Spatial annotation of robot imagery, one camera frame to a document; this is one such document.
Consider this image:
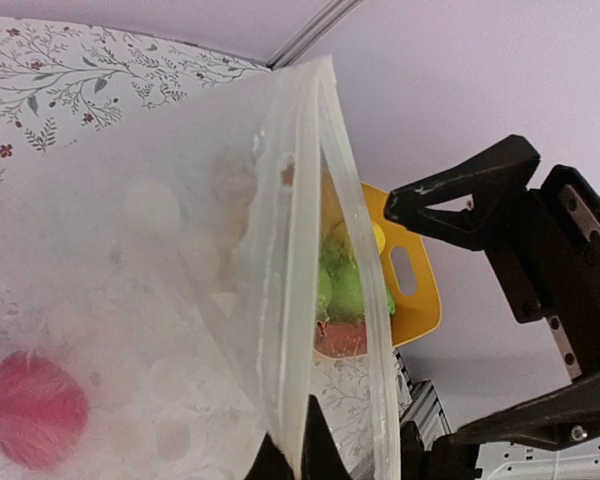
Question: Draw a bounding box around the clear zip top bag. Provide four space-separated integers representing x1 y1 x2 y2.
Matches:
0 57 400 479

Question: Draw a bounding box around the yellow plastic basket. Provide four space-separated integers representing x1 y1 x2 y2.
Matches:
316 182 441 348

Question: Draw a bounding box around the red apple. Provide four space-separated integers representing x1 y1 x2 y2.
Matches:
314 322 367 359
0 351 90 471

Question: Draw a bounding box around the right aluminium post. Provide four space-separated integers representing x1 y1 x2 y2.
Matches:
265 0 363 70

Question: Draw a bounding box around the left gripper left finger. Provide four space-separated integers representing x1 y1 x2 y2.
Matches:
383 135 540 251

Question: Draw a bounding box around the floral tablecloth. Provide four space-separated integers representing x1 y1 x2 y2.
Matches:
0 17 270 187

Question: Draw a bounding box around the aluminium front rail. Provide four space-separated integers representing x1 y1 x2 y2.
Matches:
392 349 600 480

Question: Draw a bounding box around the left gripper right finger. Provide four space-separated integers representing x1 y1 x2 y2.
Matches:
429 371 600 479

